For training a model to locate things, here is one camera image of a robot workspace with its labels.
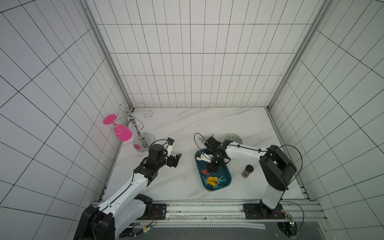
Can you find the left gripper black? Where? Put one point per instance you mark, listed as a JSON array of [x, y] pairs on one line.
[[170, 163]]

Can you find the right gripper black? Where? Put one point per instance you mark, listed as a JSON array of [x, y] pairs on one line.
[[216, 156]]

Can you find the red clothespin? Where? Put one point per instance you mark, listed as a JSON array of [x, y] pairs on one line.
[[205, 172]]

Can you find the teal clothespin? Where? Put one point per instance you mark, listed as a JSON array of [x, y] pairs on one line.
[[205, 180], [220, 182]]

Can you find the yellow clothespin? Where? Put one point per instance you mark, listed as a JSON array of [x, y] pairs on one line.
[[212, 183], [213, 179]]

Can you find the teal plastic storage box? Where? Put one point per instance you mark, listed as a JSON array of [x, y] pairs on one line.
[[223, 171]]

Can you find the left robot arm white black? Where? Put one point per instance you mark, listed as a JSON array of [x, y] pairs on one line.
[[110, 218]]

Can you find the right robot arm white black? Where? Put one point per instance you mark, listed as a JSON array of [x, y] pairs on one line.
[[278, 169]]

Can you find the green patterned ceramic bowl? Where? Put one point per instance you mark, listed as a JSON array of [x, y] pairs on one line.
[[234, 137]]

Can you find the chrome glass holder stand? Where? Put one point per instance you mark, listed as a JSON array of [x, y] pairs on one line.
[[143, 140]]

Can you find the small dark spice jar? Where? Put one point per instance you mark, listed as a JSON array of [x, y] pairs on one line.
[[247, 171]]

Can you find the pink wine glass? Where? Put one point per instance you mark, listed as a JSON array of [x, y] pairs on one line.
[[122, 132]]

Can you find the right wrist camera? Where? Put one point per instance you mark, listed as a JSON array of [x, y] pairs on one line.
[[201, 156]]

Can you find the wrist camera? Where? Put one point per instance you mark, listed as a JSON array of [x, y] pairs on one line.
[[201, 156], [170, 143]]

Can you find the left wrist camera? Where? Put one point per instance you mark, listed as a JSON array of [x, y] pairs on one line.
[[170, 143]]

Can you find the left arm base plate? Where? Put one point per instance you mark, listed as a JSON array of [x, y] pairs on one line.
[[155, 212]]

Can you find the aluminium mounting rail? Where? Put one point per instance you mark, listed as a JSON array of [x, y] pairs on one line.
[[230, 214]]

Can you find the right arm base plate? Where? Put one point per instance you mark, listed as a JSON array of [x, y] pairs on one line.
[[262, 212]]

